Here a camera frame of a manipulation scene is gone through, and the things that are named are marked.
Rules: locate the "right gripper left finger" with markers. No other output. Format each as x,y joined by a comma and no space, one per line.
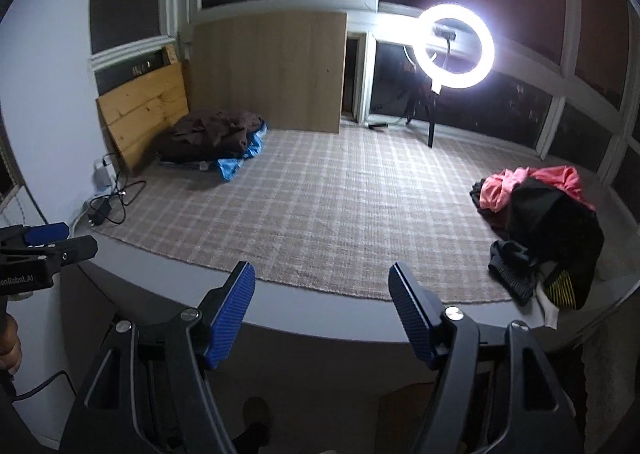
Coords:
147,390

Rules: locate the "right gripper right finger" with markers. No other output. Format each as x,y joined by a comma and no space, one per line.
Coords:
495,390

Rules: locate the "dark brown garment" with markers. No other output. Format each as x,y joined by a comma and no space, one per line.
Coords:
203,136

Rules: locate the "person's left hand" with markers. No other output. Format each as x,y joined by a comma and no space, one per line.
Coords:
11,354

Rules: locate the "black ribbed garment piece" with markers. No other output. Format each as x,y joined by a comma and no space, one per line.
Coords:
515,268

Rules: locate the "black garment with yellow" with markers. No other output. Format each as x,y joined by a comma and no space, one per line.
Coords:
565,238

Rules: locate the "pine plank panel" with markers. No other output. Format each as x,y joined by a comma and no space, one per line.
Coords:
140,112

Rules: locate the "pink red garment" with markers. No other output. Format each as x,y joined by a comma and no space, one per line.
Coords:
494,193

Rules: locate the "light blue garment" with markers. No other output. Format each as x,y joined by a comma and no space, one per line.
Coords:
228,168

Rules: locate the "plaid beige rug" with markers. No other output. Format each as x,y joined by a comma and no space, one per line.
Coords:
331,212

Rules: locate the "black light tripod stand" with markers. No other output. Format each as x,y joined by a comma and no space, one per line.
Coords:
400,89

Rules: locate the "large light wood board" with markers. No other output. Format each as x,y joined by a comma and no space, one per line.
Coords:
287,67

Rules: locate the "black power adapter with cables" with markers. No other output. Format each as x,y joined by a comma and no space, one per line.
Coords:
116,194

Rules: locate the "white ring light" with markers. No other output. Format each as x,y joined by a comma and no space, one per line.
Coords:
445,29

